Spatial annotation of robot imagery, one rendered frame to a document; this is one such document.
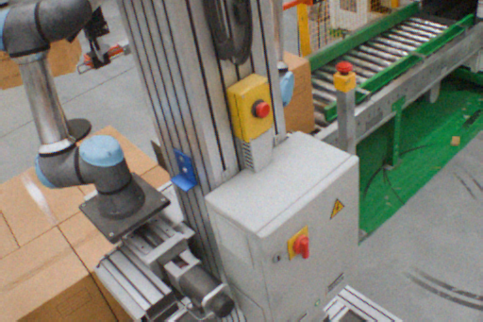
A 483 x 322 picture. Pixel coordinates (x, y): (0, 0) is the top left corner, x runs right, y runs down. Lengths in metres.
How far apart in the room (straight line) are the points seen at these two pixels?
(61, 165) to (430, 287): 1.80
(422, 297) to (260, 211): 1.49
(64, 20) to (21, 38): 0.13
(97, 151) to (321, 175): 0.62
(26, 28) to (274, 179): 0.75
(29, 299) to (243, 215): 1.25
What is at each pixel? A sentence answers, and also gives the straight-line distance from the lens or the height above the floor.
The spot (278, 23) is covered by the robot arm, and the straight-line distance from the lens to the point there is 1.50.
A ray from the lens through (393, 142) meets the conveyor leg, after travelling 2.95.
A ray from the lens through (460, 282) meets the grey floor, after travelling 2.51.
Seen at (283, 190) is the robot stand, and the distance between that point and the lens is 1.10.
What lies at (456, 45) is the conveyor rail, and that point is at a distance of 3.26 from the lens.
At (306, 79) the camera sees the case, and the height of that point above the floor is 0.86.
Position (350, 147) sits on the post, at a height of 0.63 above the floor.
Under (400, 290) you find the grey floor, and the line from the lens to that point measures 2.43.
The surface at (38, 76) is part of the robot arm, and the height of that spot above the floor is 1.49.
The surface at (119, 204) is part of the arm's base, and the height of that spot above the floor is 1.09.
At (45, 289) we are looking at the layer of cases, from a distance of 2.09.
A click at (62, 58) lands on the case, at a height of 0.75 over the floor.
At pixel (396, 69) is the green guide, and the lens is 2.90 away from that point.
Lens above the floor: 1.97
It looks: 36 degrees down
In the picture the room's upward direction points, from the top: 11 degrees counter-clockwise
